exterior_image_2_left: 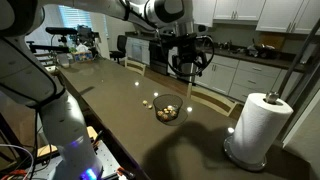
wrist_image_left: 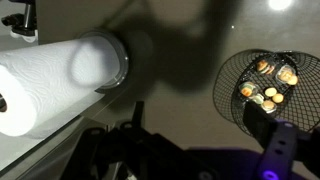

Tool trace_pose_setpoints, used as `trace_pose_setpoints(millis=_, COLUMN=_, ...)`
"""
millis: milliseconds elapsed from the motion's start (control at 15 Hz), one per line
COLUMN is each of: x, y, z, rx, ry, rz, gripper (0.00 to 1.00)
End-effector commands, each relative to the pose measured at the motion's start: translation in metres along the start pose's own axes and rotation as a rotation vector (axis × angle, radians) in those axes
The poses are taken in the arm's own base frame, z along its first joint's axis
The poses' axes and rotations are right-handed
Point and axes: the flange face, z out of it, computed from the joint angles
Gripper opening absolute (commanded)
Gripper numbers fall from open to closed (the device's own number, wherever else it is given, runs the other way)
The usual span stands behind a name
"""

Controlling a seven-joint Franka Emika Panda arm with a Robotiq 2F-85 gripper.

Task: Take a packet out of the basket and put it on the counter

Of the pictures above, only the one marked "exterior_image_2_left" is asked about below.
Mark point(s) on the dark tripod stand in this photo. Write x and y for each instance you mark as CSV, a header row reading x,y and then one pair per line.
x,y
300,56

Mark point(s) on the small gold snack packet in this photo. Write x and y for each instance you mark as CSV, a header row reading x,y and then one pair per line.
x,y
145,103
173,113
166,110
165,117
150,107
160,113

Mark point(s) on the white kitchen cabinets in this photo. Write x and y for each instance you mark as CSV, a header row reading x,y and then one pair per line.
x,y
220,76
276,13

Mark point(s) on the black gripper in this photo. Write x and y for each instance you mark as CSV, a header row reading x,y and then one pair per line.
x,y
186,48

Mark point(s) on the dark kitchen countertop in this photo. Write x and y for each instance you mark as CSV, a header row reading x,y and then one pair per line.
x,y
266,60

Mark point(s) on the black kitchen stove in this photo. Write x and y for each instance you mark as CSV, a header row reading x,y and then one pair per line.
x,y
158,61

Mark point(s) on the white paper towel roll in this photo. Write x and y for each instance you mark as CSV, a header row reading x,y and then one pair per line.
x,y
260,130

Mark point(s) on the window with white blinds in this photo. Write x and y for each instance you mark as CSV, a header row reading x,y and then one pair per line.
x,y
75,16

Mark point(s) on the metal paper towel holder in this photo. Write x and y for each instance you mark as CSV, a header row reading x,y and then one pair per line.
x,y
246,165

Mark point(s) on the dark equipment pile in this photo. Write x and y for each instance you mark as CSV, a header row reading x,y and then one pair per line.
x,y
86,34

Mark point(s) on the black metal stand bar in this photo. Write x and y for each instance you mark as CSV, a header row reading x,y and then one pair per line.
x,y
46,48

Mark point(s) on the white upper kitchen cabinets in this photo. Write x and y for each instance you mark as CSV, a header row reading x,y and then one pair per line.
x,y
276,13

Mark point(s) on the clear plastic container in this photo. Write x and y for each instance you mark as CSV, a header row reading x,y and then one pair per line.
x,y
62,61

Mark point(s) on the narrow white base cabinet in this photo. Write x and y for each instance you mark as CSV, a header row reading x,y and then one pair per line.
x,y
137,50

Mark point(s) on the white perforated mounting plate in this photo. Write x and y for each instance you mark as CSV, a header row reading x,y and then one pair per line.
x,y
110,160

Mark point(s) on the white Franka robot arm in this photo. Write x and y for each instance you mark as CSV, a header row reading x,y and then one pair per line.
x,y
23,76

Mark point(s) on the black camera on tripod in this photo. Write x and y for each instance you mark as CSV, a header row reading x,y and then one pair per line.
x,y
61,30

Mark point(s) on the red black clamp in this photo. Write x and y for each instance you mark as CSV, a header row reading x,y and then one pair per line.
x,y
125,173

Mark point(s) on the tissue box with white tissue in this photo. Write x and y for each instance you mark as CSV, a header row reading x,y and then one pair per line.
x,y
82,55

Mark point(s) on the dark cookware pile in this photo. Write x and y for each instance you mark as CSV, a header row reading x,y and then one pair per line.
x,y
263,50

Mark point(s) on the metal kitchen faucet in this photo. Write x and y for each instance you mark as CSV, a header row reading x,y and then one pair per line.
x,y
226,44

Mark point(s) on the light wooden dining chair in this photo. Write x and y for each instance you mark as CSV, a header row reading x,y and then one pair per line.
x,y
189,90
135,62

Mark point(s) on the brown cutting board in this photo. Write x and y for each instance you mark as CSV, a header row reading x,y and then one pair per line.
x,y
275,40

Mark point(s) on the white lower kitchen cabinets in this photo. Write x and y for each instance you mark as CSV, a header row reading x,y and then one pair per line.
x,y
220,76

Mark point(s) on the black office chair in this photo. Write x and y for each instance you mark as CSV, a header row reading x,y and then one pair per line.
x,y
121,43

